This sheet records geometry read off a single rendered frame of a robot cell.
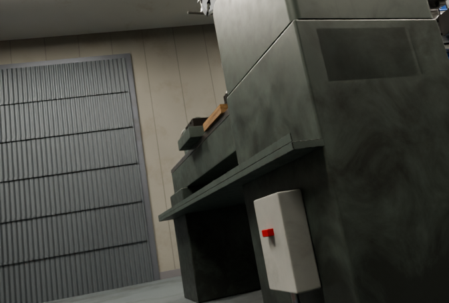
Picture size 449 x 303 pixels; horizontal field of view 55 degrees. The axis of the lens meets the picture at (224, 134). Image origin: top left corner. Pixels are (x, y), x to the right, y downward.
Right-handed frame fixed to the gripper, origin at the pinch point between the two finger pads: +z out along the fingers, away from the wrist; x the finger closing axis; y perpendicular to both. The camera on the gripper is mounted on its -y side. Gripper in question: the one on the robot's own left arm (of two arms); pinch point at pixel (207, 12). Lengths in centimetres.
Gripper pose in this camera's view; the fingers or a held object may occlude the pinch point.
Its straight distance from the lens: 193.5
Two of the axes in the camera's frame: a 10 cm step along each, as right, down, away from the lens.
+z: -0.7, 9.5, -3.1
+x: -9.5, -1.6, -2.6
